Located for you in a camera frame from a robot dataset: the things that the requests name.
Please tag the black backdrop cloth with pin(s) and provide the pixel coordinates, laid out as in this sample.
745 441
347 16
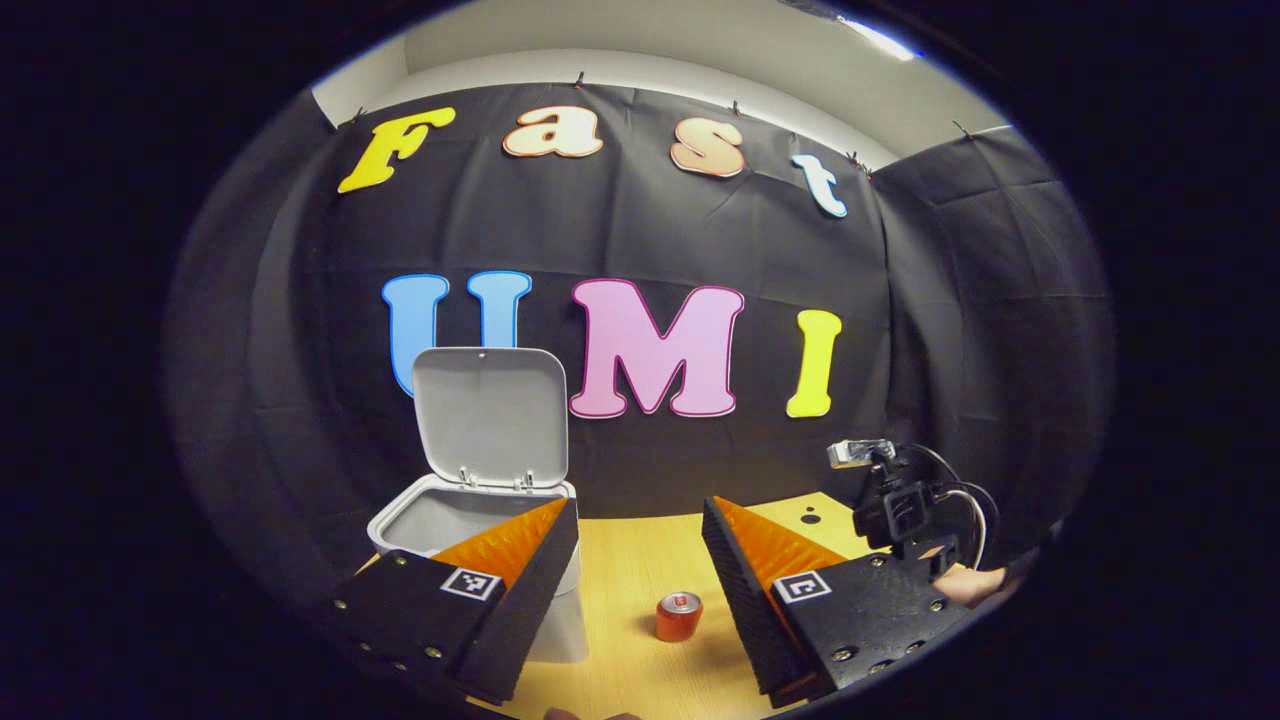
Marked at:
650 230

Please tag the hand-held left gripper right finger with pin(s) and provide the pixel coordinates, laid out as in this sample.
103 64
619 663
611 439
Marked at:
740 600

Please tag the ceiling light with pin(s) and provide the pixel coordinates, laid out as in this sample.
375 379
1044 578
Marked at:
890 42

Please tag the white desktop garbage bin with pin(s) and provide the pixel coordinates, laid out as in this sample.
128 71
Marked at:
490 420

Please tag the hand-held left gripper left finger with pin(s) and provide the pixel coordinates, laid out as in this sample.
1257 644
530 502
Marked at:
530 600

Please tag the red pop can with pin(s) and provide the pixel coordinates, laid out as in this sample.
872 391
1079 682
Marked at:
678 620

